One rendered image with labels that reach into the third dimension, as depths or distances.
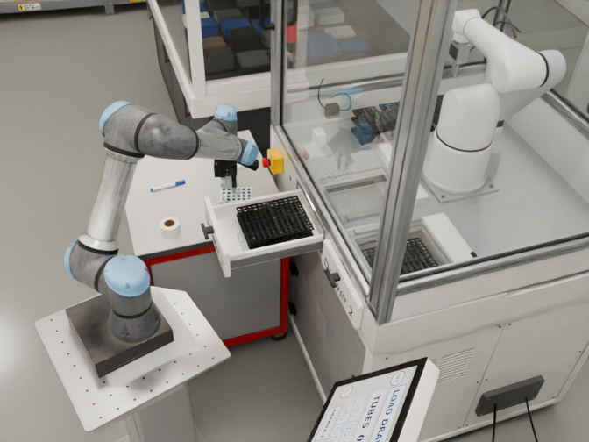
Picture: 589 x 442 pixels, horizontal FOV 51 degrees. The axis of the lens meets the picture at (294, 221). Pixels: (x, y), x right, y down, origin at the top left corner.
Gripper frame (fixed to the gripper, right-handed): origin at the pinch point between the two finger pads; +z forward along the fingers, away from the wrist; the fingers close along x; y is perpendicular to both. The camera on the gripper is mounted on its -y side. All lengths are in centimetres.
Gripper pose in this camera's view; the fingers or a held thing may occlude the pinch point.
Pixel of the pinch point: (235, 188)
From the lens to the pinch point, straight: 235.7
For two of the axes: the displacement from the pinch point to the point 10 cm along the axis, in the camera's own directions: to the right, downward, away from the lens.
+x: 0.6, 6.8, -7.3
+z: -0.3, 7.3, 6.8
